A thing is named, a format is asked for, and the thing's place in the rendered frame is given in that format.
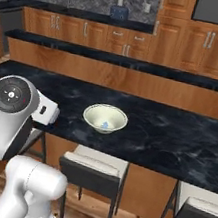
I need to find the cream bowl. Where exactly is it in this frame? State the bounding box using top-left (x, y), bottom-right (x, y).
top-left (80, 100), bottom-right (131, 138)

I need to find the blue ice cube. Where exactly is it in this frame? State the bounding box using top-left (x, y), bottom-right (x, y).
top-left (101, 120), bottom-right (111, 130)

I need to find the wooden island counter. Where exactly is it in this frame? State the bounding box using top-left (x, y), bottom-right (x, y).
top-left (0, 26), bottom-right (218, 218)

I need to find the wooden base cupboard run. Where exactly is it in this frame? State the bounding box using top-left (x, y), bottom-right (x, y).
top-left (17, 6), bottom-right (156, 62)

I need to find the blue toaster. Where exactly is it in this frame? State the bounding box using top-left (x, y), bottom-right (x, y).
top-left (108, 4), bottom-right (131, 23)

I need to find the tall wooden cupboard unit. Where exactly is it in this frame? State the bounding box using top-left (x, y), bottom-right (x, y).
top-left (145, 0), bottom-right (218, 80)

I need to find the dark grey dishwasher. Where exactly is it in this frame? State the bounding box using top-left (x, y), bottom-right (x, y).
top-left (0, 5), bottom-right (28, 57)

